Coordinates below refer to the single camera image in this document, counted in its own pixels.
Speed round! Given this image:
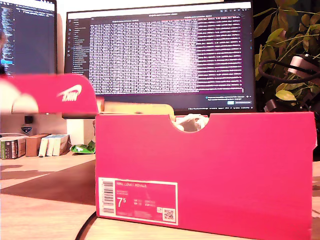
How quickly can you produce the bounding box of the red Nike shoebox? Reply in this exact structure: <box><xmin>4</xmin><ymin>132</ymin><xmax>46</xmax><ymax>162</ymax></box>
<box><xmin>0</xmin><ymin>73</ymin><xmax>317</xmax><ymax>240</ymax></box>

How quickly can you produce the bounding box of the brown cardboard box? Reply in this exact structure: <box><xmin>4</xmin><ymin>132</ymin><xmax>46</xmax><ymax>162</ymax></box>
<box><xmin>25</xmin><ymin>134</ymin><xmax>51</xmax><ymax>158</ymax></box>

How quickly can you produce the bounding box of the white wrapping paper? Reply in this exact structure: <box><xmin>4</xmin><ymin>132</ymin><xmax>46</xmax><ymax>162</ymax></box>
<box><xmin>172</xmin><ymin>113</ymin><xmax>210</xmax><ymax>133</ymax></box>

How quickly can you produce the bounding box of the black wide monitor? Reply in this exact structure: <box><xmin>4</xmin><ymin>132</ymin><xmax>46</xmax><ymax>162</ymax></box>
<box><xmin>62</xmin><ymin>1</ymin><xmax>257</xmax><ymax>120</ymax></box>

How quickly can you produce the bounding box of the green Jenkki bag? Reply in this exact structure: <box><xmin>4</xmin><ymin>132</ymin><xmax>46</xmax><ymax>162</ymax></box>
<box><xmin>69</xmin><ymin>140</ymin><xmax>96</xmax><ymax>155</ymax></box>

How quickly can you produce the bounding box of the bottle with blue shield label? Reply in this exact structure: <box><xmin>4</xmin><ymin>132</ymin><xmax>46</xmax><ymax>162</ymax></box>
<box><xmin>20</xmin><ymin>115</ymin><xmax>35</xmax><ymax>137</ymax></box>

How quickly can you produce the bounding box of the green leafy plant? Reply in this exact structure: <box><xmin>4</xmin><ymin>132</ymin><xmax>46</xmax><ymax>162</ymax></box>
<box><xmin>253</xmin><ymin>0</ymin><xmax>320</xmax><ymax>113</ymax></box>

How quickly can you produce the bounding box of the black ASUS monitor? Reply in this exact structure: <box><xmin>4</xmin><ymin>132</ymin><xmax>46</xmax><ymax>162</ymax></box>
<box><xmin>0</xmin><ymin>0</ymin><xmax>59</xmax><ymax>76</ymax></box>

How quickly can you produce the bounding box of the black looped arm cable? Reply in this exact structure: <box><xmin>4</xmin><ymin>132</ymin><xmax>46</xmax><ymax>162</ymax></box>
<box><xmin>258</xmin><ymin>59</ymin><xmax>320</xmax><ymax>83</ymax></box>

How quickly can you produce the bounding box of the black monitor cable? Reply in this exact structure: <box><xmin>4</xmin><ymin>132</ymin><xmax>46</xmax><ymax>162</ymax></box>
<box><xmin>74</xmin><ymin>211</ymin><xmax>98</xmax><ymax>240</ymax></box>

